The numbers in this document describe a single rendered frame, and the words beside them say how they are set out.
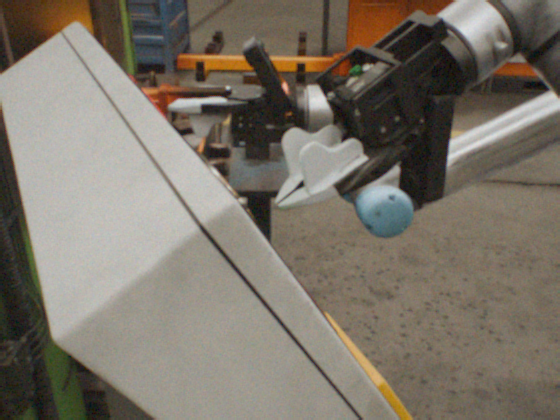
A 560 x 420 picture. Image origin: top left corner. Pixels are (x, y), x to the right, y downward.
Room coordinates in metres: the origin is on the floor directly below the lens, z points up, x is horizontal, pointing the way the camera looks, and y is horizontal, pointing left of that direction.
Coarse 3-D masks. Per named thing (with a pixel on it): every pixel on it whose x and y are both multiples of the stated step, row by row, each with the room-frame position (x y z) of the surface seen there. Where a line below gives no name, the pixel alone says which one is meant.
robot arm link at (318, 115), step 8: (312, 88) 0.91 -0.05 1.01; (312, 96) 0.89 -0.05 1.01; (320, 96) 0.90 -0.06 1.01; (312, 104) 0.89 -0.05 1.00; (320, 104) 0.89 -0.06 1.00; (312, 112) 0.88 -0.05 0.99; (320, 112) 0.88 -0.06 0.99; (328, 112) 0.88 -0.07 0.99; (312, 120) 0.88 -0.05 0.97; (320, 120) 0.88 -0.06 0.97; (328, 120) 0.88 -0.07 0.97; (312, 128) 0.89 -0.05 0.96; (320, 128) 0.89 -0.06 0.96
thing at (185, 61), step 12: (180, 60) 1.26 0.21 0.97; (192, 60) 1.26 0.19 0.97; (204, 60) 1.26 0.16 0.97; (216, 60) 1.26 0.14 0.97; (228, 60) 1.26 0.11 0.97; (240, 60) 1.26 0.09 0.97; (276, 60) 1.25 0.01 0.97; (288, 60) 1.25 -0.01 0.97; (300, 60) 1.25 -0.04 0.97; (312, 60) 1.25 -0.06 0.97; (324, 60) 1.25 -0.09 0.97; (336, 60) 1.23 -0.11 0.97; (348, 60) 1.25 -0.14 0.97; (336, 72) 1.23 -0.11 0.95
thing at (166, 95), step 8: (144, 88) 0.93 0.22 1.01; (152, 88) 0.93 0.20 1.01; (160, 88) 0.91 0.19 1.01; (168, 88) 0.92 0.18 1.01; (176, 88) 0.92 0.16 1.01; (184, 88) 0.92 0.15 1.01; (192, 88) 0.92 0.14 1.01; (200, 88) 0.92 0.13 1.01; (208, 88) 0.92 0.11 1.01; (216, 88) 0.92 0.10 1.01; (224, 88) 0.92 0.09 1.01; (152, 96) 0.90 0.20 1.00; (160, 96) 0.89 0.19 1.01; (168, 96) 0.91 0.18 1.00; (176, 96) 0.91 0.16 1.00; (184, 96) 0.91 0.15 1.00; (192, 96) 0.91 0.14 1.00; (200, 96) 0.91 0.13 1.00; (208, 96) 0.91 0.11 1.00; (216, 96) 0.91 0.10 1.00; (224, 96) 0.91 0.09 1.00; (160, 104) 0.89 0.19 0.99; (168, 104) 0.91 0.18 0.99
